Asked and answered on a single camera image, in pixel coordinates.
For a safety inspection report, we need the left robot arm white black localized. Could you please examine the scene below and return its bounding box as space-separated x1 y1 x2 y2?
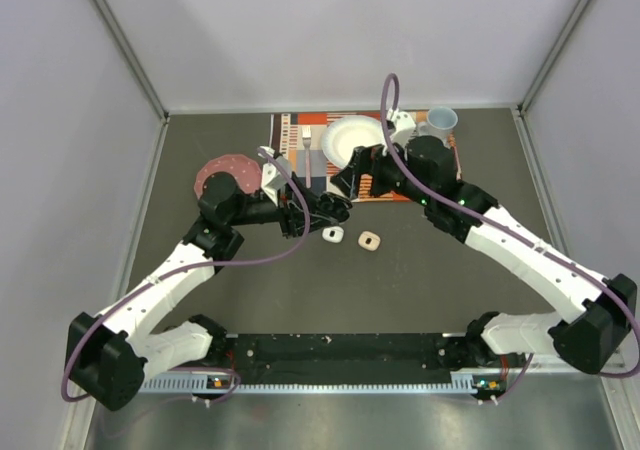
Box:
61 167 337 411

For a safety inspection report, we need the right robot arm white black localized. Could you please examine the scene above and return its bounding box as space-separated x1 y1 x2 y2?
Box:
331 136 639 375

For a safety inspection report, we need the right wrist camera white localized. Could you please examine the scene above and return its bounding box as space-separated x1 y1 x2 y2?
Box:
386 109 417 147

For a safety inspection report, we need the white earbud charging case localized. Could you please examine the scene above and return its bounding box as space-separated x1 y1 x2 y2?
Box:
322 226 344 244

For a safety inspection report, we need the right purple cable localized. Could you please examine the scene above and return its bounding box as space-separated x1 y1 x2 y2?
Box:
380 73 640 405

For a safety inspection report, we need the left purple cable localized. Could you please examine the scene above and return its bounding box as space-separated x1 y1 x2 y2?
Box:
60 149 311 404

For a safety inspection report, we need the purple cable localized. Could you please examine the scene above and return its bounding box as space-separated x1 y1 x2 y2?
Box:
60 149 311 404
380 73 640 405

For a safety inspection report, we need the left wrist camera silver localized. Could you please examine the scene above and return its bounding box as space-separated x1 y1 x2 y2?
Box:
258 146 292 205

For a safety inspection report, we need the colourful patchwork placemat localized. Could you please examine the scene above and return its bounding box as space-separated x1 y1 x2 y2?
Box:
270 110 462 203

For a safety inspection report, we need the pink beige earbud charging case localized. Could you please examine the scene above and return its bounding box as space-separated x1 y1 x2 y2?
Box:
357 231 381 252

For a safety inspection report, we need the light blue mug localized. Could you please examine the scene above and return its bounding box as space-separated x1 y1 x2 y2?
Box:
417 107 458 144

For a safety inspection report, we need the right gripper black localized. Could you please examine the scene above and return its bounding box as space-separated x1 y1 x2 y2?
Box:
330 136 433 208

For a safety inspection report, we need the fork with pink handle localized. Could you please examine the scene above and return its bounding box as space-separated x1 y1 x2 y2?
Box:
302 125 312 188

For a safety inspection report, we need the white plate blue rim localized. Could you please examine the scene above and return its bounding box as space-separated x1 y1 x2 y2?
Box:
321 115 384 169

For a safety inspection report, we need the pink dotted plate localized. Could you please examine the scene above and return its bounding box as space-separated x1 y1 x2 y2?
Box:
194 154 262 199

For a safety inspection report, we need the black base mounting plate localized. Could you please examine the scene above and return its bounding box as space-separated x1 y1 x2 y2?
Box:
207 333 477 385

